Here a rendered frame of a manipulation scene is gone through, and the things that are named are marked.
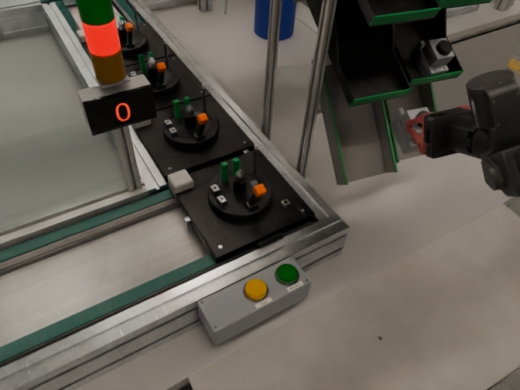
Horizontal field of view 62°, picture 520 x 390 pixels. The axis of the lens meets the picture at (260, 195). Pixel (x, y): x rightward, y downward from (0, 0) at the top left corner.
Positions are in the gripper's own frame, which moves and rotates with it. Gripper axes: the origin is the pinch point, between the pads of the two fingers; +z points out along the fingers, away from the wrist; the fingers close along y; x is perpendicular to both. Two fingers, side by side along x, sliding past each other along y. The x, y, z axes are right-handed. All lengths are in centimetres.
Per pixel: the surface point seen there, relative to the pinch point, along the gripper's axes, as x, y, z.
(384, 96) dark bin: -3.7, 0.4, 10.2
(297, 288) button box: 27.6, 24.9, 2.8
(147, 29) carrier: -22, 34, 97
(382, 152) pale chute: 11.0, -5.8, 20.1
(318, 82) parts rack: -6.8, 8.9, 20.9
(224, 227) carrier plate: 18.7, 33.9, 17.7
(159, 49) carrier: -16, 32, 84
